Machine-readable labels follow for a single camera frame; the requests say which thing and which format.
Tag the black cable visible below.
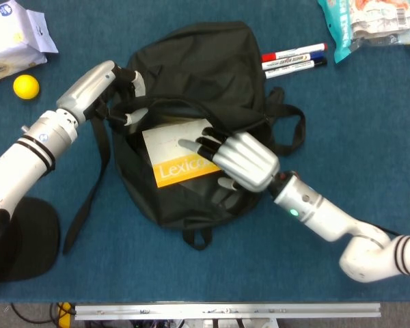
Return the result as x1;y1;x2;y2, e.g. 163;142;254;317
8;302;57;325

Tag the aluminium rail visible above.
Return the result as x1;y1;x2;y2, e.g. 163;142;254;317
74;303;381;321

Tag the black fabric backpack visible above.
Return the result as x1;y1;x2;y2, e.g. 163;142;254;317
61;20;308;256

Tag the red capped whiteboard marker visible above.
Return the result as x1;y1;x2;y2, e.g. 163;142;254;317
262;42;328;63

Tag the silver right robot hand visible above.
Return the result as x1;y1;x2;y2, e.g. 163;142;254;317
176;126;281;194

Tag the blue capped whiteboard marker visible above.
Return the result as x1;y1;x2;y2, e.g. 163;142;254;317
263;51;326;71

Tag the white paper flour bag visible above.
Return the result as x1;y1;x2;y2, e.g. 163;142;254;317
0;0;59;86

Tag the yellow and white book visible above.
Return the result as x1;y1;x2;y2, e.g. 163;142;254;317
142;118;226;189

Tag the yellow lemon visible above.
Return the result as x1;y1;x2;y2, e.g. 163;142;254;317
12;74;41;100

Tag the blue felt table cover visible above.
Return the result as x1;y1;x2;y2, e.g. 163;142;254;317
0;0;410;304

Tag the black capped whiteboard marker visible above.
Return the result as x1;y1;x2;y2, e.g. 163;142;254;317
265;57;329;80

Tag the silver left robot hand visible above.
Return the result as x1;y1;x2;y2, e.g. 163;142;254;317
56;60;150;126

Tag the black round pad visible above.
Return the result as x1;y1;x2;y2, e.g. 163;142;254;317
0;196;62;293

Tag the teal snack package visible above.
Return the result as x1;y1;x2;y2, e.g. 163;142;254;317
316;0;410;65

